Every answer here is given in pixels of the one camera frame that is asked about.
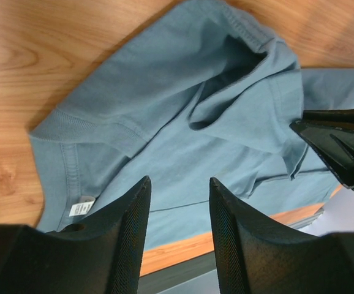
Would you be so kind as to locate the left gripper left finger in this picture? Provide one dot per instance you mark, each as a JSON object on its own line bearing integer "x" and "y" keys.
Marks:
{"x": 101, "y": 253}

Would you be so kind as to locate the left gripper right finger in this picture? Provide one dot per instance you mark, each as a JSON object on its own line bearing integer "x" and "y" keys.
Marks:
{"x": 256, "y": 254}

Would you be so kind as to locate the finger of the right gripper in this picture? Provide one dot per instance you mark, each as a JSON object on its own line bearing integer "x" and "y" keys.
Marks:
{"x": 330, "y": 133}

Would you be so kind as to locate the grey-blue t shirt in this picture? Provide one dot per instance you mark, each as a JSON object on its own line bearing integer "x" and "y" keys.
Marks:
{"x": 206, "y": 91}

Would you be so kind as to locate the aluminium frame rail front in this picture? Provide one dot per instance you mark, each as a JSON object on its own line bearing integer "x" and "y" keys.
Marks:
{"x": 186, "y": 266}

